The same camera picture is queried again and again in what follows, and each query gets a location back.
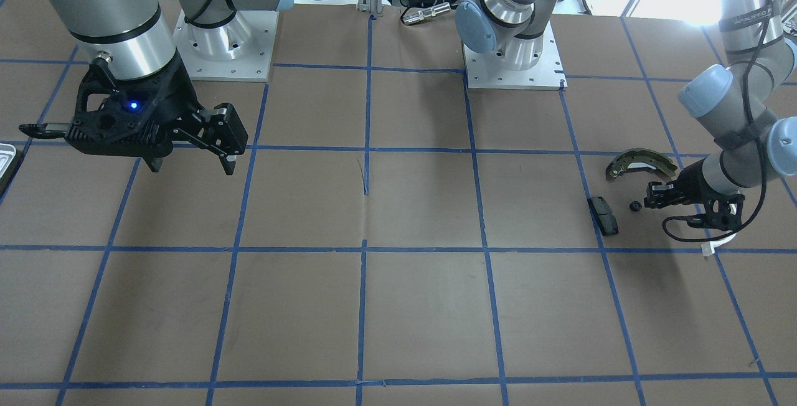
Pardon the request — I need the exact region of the silver ribbed metal tray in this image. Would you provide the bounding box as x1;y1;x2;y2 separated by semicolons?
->
1;144;22;190

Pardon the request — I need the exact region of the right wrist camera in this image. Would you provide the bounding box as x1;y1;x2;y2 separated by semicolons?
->
19;58;173;158

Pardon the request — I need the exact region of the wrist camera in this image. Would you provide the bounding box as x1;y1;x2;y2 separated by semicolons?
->
19;58;173;158
686;193;745;232

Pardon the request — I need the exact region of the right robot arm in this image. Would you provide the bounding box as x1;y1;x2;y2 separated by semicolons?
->
19;0;295;176

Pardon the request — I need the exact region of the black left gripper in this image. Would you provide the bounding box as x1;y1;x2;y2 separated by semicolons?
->
645;166;717;209

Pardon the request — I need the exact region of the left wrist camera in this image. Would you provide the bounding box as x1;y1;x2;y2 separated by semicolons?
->
686;193;745;232

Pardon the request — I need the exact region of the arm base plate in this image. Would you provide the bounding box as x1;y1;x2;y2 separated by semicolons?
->
462;23;568;90
173;11;280;82

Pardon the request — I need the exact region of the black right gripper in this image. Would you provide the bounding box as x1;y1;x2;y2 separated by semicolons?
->
90;52;248;176

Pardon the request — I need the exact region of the white curved plastic bracket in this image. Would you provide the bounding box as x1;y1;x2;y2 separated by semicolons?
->
700;229;741;259

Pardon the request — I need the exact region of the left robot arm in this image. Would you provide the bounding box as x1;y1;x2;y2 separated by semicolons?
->
455;0;795;209

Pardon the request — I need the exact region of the olive brake shoe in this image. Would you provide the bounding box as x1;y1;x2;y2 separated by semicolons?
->
605;148;679;180

